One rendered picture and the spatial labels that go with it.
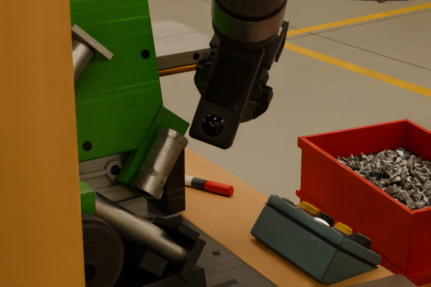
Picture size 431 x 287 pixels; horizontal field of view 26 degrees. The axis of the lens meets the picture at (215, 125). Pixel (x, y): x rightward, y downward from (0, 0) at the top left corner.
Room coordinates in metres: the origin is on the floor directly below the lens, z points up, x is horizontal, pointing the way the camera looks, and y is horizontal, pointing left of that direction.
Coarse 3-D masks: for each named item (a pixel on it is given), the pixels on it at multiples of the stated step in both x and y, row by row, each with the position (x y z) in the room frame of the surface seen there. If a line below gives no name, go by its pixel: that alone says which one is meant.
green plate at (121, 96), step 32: (96, 0) 1.01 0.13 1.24; (128, 0) 1.03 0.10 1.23; (96, 32) 1.00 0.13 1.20; (128, 32) 1.02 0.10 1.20; (96, 64) 0.99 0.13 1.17; (128, 64) 1.00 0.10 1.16; (96, 96) 0.97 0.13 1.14; (128, 96) 0.99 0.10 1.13; (160, 96) 1.01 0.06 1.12; (96, 128) 0.96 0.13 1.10; (128, 128) 0.98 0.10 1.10
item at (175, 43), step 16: (160, 32) 1.27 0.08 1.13; (176, 32) 1.27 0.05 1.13; (192, 32) 1.27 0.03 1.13; (160, 48) 1.19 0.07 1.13; (176, 48) 1.19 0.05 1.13; (192, 48) 1.19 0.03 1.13; (208, 48) 1.19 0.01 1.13; (160, 64) 1.16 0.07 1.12; (176, 64) 1.17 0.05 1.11; (192, 64) 1.18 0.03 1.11
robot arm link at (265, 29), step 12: (216, 12) 0.90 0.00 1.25; (216, 24) 0.91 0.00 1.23; (228, 24) 0.89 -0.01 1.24; (240, 24) 0.88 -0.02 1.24; (252, 24) 0.88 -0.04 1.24; (264, 24) 0.89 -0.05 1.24; (276, 24) 0.90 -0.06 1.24; (228, 36) 0.91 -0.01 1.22; (240, 36) 0.90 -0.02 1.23; (252, 36) 0.90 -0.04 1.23; (264, 36) 0.90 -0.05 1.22
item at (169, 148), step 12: (156, 132) 0.99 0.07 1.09; (168, 132) 0.97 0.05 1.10; (156, 144) 0.97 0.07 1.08; (168, 144) 0.97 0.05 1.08; (180, 144) 0.97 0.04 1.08; (156, 156) 0.96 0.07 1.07; (168, 156) 0.96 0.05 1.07; (144, 168) 0.95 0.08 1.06; (156, 168) 0.95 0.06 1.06; (168, 168) 0.96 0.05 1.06; (132, 180) 0.95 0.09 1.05; (144, 180) 0.94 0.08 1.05; (156, 180) 0.94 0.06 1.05; (156, 192) 0.94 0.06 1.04
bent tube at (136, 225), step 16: (80, 32) 0.94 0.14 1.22; (80, 48) 0.95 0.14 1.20; (96, 48) 0.95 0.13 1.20; (80, 64) 0.94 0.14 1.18; (96, 192) 0.92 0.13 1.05; (96, 208) 0.90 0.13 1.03; (112, 208) 0.91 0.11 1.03; (112, 224) 0.91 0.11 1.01; (128, 224) 0.91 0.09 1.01; (144, 224) 0.93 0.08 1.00; (128, 240) 0.92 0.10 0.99; (144, 240) 0.92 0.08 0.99; (160, 240) 0.93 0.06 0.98; (176, 240) 0.94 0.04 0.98; (160, 256) 0.93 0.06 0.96; (176, 256) 0.93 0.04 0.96
